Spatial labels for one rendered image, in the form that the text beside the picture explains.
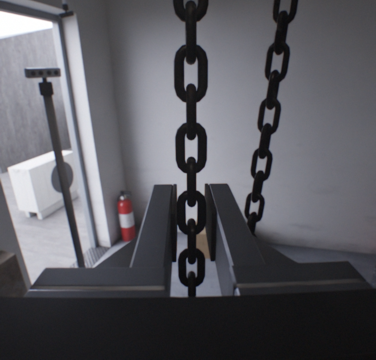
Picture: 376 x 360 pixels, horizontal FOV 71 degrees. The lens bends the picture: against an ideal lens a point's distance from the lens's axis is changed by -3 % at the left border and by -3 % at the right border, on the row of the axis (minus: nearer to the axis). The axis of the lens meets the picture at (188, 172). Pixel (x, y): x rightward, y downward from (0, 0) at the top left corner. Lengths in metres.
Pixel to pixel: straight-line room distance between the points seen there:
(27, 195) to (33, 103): 3.40
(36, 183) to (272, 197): 2.64
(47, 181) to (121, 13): 2.13
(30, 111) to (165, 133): 4.52
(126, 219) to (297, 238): 1.64
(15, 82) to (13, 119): 0.72
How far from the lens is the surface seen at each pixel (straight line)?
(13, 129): 6.39
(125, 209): 2.69
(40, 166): 3.62
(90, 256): 2.77
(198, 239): 2.43
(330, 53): 2.39
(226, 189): 0.15
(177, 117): 2.51
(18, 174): 3.65
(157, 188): 0.15
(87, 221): 2.75
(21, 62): 6.69
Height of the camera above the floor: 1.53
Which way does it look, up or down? 19 degrees down
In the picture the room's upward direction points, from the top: 2 degrees counter-clockwise
